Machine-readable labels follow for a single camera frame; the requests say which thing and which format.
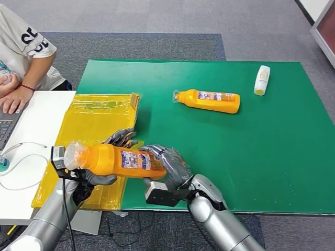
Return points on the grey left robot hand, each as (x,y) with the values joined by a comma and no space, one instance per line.
(122,137)

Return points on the person's right hand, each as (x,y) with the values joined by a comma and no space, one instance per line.
(9,83)

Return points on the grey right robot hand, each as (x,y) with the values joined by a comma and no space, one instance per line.
(175,169)

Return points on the person's left hand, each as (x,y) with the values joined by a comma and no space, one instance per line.
(15,102)

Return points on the large orange detergent bottle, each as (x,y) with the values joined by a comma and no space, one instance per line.
(107,161)

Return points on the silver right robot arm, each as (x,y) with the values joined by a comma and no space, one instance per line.
(222,225)

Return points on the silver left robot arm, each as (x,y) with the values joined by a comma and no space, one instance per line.
(47,221)

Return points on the teal labelled clear bottle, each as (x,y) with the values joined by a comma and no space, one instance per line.
(4,166)

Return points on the small orange detergent bottle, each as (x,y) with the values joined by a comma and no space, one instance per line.
(209,104)

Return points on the small white bottle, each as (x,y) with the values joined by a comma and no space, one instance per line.
(262,79)

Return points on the grey laptop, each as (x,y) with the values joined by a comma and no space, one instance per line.
(7,128)

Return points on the person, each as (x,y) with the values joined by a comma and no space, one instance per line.
(15,41)

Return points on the yellow plastic sheet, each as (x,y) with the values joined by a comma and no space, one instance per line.
(86,117)

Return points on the green table mat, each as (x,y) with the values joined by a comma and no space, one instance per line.
(235,156)

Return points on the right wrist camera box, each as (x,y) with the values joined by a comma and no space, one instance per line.
(162,195)

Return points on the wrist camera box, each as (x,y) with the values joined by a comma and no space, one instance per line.
(162,195)
(58,157)

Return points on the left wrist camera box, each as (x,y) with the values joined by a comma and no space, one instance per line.
(58,157)

